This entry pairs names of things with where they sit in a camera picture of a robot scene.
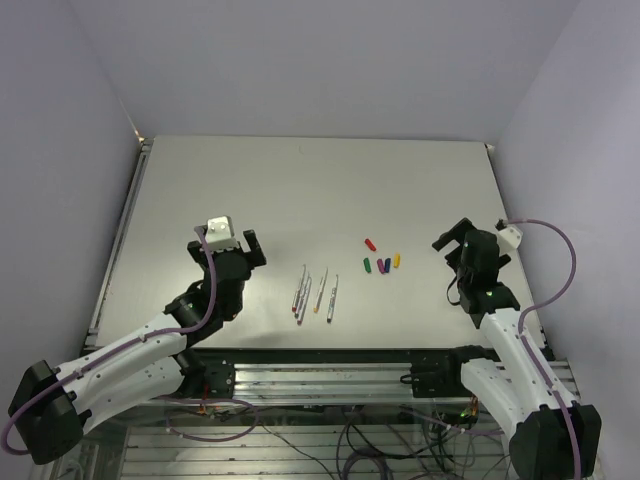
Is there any red white pen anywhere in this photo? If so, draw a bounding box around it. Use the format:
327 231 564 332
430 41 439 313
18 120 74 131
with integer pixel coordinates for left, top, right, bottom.
291 264 306 314

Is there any green white pen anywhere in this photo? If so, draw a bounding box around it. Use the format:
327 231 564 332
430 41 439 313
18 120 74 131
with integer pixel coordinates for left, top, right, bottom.
294 273 311 319

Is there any red pen cap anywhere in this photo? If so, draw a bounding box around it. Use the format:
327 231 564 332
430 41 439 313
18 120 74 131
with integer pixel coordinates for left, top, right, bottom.
364 238 377 251

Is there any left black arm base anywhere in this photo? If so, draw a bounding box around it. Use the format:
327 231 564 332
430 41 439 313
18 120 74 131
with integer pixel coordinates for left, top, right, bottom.
172 348 236 399

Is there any blue white pen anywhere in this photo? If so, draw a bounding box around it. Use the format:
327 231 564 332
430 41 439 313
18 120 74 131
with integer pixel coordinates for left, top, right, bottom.
326 274 339 324

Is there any aluminium frame rail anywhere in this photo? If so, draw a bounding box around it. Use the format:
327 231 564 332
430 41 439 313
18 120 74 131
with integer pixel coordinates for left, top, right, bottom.
79 362 576 406

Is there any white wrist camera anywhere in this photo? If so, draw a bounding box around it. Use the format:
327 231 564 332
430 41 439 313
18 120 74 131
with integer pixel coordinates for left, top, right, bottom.
495 219 523 255
205 216 239 251

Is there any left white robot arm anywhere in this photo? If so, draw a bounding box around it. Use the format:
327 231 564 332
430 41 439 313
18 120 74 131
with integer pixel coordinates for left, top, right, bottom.
1 217 266 465

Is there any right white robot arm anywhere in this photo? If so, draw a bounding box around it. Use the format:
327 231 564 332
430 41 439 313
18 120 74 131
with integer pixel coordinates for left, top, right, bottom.
432 218 602 479

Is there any cable bundle under table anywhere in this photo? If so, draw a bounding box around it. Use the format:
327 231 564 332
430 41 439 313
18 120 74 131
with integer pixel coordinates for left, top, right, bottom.
164 394 521 480

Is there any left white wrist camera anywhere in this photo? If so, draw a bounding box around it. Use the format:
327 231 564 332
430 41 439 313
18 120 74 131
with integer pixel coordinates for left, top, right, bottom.
205 216 239 251

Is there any magenta white pen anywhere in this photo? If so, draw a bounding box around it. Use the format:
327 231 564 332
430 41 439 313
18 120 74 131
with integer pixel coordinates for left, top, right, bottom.
296 275 312 325

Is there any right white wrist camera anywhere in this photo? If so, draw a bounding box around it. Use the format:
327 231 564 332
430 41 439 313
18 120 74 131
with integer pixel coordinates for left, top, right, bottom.
495 219 523 255

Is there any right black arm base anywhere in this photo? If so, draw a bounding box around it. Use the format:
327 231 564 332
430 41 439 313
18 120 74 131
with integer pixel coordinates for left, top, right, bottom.
400 345 498 399

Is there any yellow white pen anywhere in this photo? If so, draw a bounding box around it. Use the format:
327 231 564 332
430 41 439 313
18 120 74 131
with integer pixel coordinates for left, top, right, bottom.
313 267 328 313

